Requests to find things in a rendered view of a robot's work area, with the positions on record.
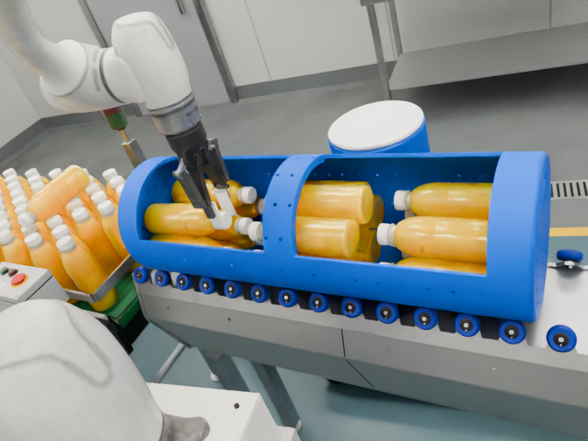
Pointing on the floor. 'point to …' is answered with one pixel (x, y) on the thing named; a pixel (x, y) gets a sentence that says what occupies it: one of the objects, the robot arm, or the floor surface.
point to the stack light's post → (134, 152)
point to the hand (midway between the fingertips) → (220, 209)
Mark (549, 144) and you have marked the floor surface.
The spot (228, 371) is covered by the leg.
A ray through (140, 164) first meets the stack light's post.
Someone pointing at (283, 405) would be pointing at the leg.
